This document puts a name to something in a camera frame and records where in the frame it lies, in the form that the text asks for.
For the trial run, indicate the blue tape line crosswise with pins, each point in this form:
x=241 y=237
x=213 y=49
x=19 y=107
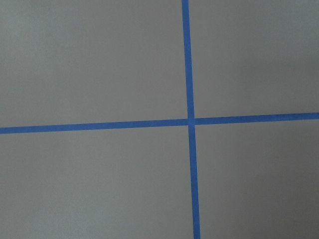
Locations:
x=158 y=123

